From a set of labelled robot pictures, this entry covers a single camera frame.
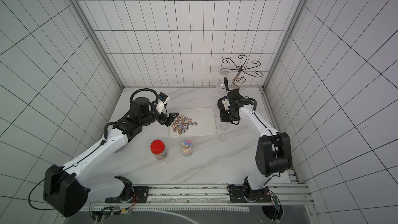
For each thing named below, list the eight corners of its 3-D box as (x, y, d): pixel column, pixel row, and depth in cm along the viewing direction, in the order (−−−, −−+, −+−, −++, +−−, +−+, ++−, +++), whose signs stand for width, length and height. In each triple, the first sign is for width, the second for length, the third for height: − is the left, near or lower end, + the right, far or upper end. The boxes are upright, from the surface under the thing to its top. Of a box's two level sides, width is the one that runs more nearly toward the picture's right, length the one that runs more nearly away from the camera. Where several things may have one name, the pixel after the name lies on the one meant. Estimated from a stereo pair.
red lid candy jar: (154, 160, 85) (148, 152, 76) (156, 147, 90) (151, 139, 80) (165, 160, 85) (161, 152, 76) (167, 147, 90) (164, 139, 81)
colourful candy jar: (182, 156, 87) (180, 151, 80) (182, 146, 91) (181, 139, 84) (192, 156, 87) (191, 151, 80) (192, 146, 91) (192, 139, 84)
